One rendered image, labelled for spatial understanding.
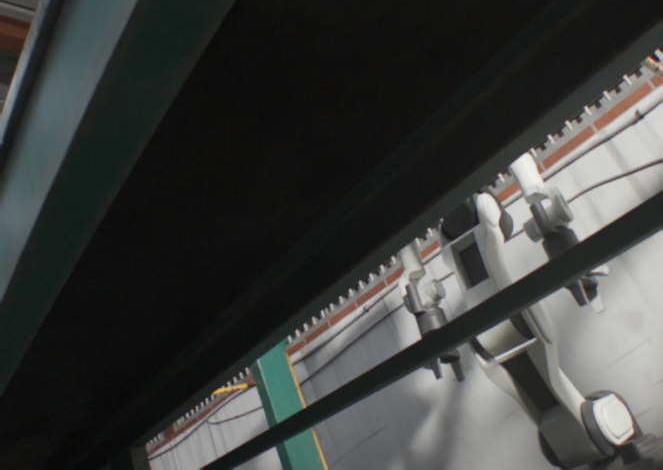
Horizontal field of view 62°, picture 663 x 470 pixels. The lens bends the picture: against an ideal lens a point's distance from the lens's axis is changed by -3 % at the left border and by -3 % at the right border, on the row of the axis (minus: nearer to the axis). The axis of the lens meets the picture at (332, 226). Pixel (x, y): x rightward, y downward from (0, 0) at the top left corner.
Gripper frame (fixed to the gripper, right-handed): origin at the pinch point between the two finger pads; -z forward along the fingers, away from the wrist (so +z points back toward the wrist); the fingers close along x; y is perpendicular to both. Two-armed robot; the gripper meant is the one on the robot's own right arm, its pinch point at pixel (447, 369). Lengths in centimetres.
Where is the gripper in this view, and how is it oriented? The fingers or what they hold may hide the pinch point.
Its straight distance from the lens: 166.4
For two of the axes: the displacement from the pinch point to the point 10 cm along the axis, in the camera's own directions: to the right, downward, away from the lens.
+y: 6.7, -5.2, -5.3
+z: -2.1, -8.2, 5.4
